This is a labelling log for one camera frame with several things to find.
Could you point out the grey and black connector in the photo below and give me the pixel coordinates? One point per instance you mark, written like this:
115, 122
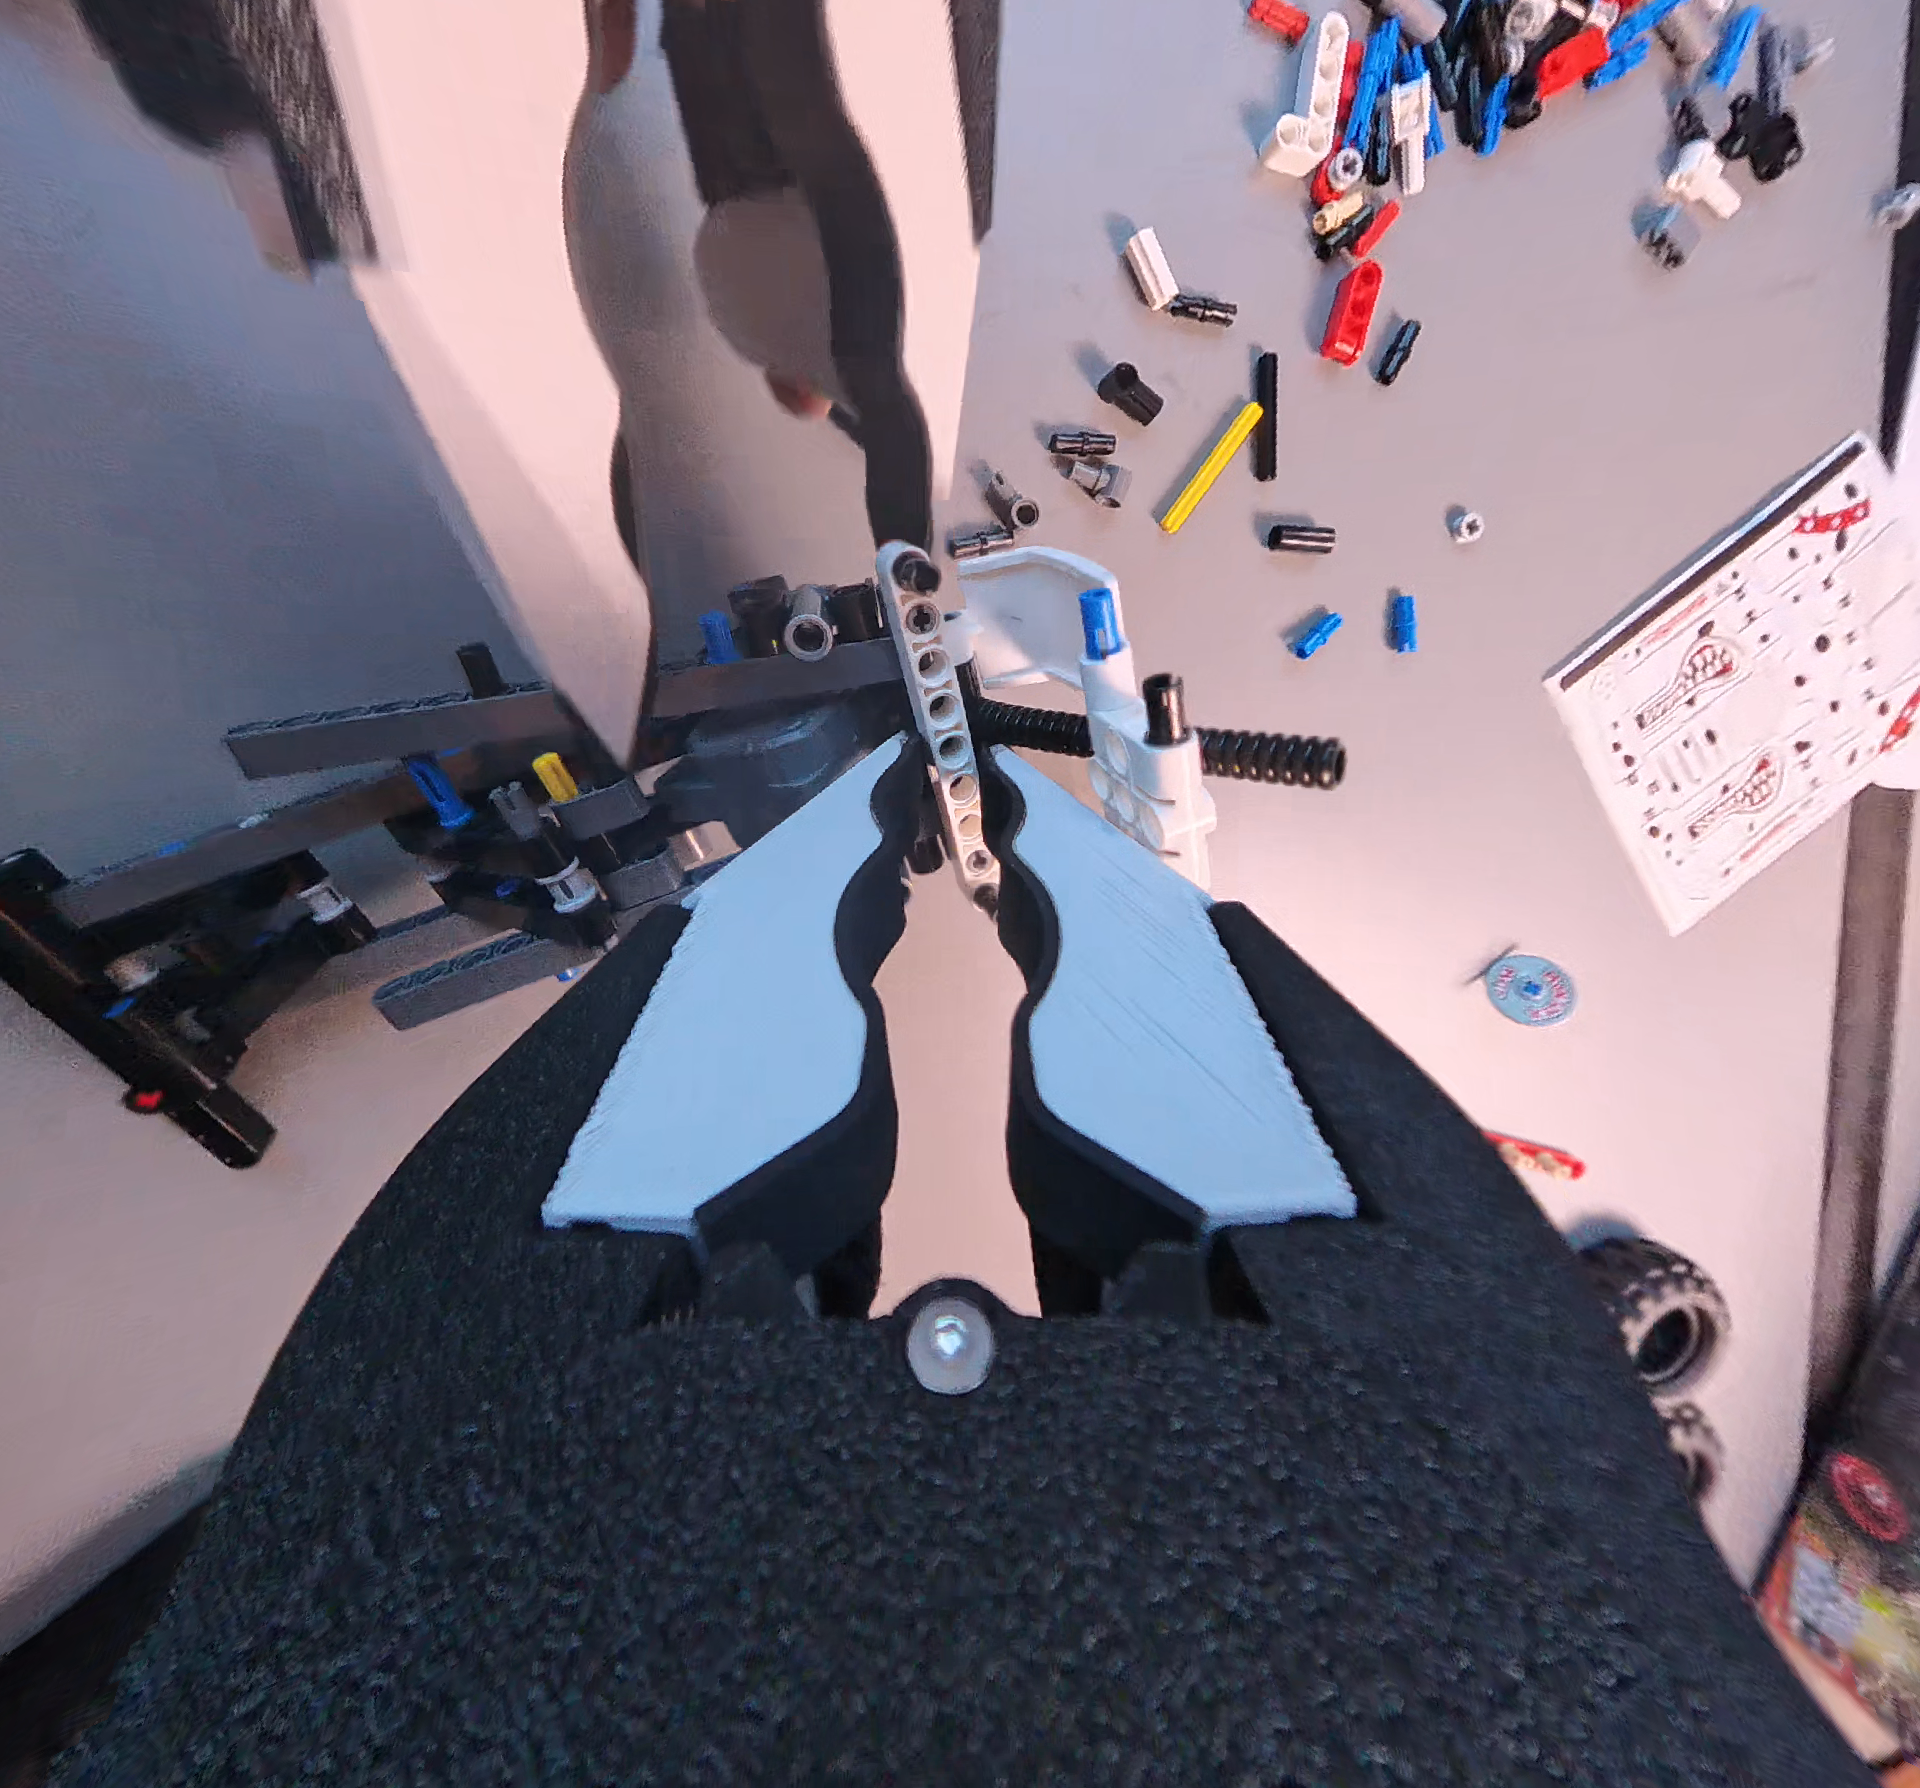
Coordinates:
1085, 461

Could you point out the blue brick pin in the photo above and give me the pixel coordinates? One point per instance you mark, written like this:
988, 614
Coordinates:
1402, 621
1319, 631

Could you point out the dark grey brick connector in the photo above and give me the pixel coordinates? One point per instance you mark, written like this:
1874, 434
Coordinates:
1012, 499

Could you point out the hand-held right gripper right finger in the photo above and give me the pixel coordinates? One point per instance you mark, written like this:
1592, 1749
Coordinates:
1171, 1069

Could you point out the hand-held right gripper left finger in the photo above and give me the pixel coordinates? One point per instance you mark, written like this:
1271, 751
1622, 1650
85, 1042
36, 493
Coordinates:
722, 1069

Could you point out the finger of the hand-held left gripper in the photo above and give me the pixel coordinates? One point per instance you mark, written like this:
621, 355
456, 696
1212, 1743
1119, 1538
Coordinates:
939, 260
452, 139

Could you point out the round grey disc piece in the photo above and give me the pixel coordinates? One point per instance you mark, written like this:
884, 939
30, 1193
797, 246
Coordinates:
1532, 990

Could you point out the pile of small brick pieces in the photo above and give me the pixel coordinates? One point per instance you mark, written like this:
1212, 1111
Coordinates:
1502, 19

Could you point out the small grey brick piece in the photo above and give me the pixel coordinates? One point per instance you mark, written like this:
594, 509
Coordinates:
1467, 522

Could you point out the black toy tyre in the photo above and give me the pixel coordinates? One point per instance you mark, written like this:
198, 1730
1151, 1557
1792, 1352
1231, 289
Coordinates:
1692, 1450
1657, 1316

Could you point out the black round brick connector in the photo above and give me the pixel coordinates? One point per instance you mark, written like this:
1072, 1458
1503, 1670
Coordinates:
1129, 393

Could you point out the small white brick connector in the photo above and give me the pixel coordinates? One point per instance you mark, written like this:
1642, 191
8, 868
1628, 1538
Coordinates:
1152, 268

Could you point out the toy brick model car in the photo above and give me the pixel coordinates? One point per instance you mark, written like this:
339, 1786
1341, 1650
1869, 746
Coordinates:
389, 730

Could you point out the long black brick pin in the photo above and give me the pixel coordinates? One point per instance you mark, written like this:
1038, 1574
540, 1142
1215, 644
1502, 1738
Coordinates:
1207, 307

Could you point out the sticker sheet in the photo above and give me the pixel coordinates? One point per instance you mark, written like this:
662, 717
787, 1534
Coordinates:
1741, 679

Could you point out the yellow brick axle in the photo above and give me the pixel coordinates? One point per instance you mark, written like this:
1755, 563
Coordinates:
1212, 467

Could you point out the black cylinder brick pin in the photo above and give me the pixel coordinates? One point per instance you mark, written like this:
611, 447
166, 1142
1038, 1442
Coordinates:
1302, 535

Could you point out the small dark brick connector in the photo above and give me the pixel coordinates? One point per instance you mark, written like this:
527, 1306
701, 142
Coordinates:
1400, 348

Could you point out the black brick axle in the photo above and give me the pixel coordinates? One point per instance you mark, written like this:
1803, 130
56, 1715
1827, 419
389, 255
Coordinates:
1262, 424

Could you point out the red brick piece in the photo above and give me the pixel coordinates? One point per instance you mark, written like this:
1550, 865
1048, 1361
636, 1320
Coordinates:
1357, 315

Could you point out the red brick beam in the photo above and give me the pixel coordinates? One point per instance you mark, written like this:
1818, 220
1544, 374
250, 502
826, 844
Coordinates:
1538, 1152

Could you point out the black toy set box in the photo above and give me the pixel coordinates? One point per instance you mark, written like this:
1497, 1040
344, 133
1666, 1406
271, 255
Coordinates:
1845, 1595

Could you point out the light grey brick beam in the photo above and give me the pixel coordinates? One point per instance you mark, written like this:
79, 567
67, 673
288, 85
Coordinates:
939, 708

